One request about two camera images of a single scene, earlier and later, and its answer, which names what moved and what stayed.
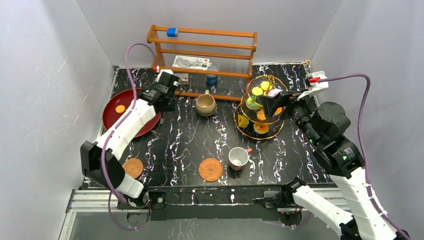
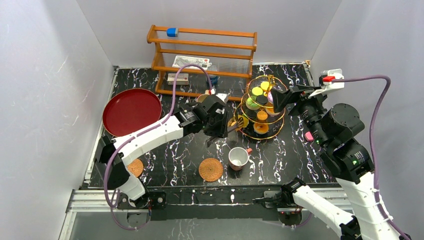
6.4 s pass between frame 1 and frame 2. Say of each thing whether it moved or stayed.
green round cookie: stayed
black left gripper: moved
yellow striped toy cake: stayed
